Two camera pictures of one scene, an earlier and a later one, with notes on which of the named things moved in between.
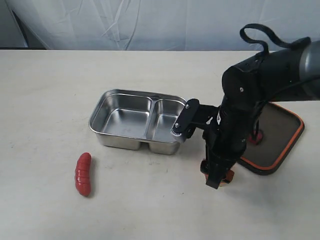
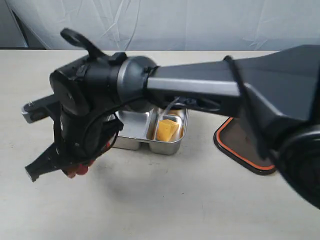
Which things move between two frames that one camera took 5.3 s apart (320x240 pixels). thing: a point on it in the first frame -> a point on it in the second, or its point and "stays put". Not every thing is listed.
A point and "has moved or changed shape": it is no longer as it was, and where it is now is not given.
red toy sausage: [83, 173] has moved or changed shape
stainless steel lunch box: [126, 119] stays put
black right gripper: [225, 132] -> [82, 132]
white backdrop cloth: [154, 25] stays put
